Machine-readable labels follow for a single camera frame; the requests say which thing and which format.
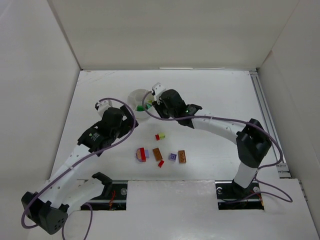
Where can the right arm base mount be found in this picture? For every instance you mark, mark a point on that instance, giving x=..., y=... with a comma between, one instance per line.
x=232, y=197

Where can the purple red lego assembly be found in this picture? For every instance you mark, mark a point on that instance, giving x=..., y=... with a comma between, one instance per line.
x=142, y=154

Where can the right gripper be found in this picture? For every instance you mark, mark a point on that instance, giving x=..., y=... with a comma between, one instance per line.
x=157, y=107

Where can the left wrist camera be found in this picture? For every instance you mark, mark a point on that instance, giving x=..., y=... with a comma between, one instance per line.
x=102, y=106

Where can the purple square lego brick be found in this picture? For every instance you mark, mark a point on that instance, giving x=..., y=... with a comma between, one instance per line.
x=172, y=157

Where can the green sloped lego piece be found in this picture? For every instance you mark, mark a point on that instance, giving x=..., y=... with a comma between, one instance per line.
x=149, y=104

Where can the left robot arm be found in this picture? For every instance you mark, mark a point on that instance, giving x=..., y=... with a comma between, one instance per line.
x=51, y=205

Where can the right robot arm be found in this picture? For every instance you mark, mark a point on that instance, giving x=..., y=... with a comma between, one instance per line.
x=251, y=141

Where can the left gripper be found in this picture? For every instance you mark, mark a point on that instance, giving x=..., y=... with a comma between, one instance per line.
x=128, y=116

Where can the small red lego lower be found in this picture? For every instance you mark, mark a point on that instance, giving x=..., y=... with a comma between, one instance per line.
x=160, y=164

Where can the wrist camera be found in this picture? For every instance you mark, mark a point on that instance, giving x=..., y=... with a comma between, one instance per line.
x=157, y=90
x=102, y=106

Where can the yellow-green lego brick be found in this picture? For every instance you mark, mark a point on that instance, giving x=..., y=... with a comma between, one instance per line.
x=162, y=135

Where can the brown lego plate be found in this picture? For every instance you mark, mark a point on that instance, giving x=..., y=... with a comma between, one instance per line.
x=182, y=156
x=157, y=154

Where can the green square lego brick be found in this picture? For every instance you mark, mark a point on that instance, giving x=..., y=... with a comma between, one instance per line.
x=140, y=108

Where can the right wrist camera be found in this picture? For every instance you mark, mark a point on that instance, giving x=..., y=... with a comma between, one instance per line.
x=157, y=90

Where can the aluminium rail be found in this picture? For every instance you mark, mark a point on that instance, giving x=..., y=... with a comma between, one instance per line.
x=282, y=168

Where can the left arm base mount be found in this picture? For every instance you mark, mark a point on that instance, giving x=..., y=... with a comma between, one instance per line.
x=113, y=196

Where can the white divided round container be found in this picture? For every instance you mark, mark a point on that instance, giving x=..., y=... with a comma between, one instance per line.
x=134, y=100

